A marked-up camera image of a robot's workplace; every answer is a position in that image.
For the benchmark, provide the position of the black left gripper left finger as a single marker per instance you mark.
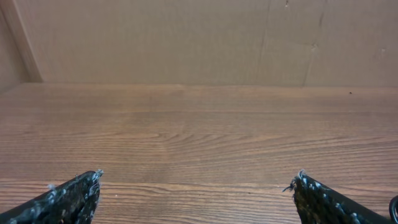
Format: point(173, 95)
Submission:
point(74, 202)

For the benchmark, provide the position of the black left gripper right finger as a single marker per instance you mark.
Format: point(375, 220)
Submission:
point(317, 203)

